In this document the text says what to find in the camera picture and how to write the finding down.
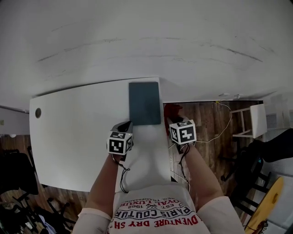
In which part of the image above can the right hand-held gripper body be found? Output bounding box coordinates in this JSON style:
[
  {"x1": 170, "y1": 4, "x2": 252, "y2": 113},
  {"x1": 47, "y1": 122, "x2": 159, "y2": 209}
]
[{"x1": 168, "y1": 119, "x2": 198, "y2": 154}]

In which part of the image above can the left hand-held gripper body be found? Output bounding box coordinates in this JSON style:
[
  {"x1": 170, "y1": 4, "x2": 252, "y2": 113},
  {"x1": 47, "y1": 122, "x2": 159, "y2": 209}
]
[{"x1": 106, "y1": 131, "x2": 134, "y2": 156}]

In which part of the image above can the red object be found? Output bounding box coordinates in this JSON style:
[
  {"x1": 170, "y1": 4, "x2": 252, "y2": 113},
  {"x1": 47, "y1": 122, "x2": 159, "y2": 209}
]
[{"x1": 163, "y1": 103, "x2": 183, "y2": 124}]

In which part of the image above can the dark teal rectangular mat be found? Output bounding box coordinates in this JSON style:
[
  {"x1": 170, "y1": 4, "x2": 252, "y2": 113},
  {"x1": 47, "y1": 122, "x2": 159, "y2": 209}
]
[{"x1": 128, "y1": 81, "x2": 162, "y2": 126}]

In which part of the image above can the person's left forearm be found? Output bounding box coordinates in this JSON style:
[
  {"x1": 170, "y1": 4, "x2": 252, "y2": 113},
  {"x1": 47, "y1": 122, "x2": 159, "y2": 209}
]
[{"x1": 85, "y1": 153, "x2": 125, "y2": 217}]

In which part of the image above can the person's right forearm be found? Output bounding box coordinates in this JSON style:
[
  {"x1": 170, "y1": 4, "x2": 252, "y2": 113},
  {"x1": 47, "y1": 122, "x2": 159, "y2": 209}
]
[{"x1": 182, "y1": 144, "x2": 224, "y2": 211}]

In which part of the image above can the white printed shirt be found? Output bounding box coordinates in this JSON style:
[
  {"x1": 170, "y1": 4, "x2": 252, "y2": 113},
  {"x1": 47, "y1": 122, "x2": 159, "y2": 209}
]
[{"x1": 72, "y1": 184, "x2": 247, "y2": 234}]

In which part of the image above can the white stool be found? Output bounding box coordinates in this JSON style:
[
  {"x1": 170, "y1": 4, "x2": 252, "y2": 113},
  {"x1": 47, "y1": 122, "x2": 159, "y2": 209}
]
[{"x1": 230, "y1": 104, "x2": 268, "y2": 139}]

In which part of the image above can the white vent grille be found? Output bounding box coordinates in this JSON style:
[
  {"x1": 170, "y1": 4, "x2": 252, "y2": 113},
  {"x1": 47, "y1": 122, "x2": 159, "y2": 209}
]
[{"x1": 265, "y1": 113, "x2": 278, "y2": 129}]

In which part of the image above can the black chair caster base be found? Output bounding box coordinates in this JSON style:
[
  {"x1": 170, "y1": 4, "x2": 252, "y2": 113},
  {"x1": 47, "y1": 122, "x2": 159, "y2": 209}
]
[{"x1": 46, "y1": 197, "x2": 77, "y2": 227}]

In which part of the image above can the black office chair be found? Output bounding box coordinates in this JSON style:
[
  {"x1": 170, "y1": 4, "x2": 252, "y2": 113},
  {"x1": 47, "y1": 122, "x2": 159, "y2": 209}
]
[
  {"x1": 221, "y1": 128, "x2": 293, "y2": 215},
  {"x1": 0, "y1": 149, "x2": 39, "y2": 195}
]

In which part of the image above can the pale blue cloth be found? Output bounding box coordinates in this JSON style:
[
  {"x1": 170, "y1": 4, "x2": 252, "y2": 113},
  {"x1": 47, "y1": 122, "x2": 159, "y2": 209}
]
[{"x1": 38, "y1": 214, "x2": 55, "y2": 234}]

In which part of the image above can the yellow round board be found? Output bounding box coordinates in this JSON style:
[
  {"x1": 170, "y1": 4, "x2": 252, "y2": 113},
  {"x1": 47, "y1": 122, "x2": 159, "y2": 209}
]
[{"x1": 244, "y1": 176, "x2": 284, "y2": 234}]

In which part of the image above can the thin black cable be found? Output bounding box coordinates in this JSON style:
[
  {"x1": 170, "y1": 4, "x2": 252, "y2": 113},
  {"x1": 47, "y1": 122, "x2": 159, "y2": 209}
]
[
  {"x1": 178, "y1": 144, "x2": 192, "y2": 192},
  {"x1": 112, "y1": 154, "x2": 131, "y2": 194}
]

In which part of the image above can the yellow cable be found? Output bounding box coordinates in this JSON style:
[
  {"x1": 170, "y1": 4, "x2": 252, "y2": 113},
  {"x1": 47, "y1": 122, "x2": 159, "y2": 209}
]
[{"x1": 195, "y1": 101, "x2": 233, "y2": 144}]

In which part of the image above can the white wall outlet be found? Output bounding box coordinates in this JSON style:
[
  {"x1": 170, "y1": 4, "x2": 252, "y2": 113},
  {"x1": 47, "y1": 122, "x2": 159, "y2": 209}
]
[{"x1": 218, "y1": 92, "x2": 241, "y2": 100}]

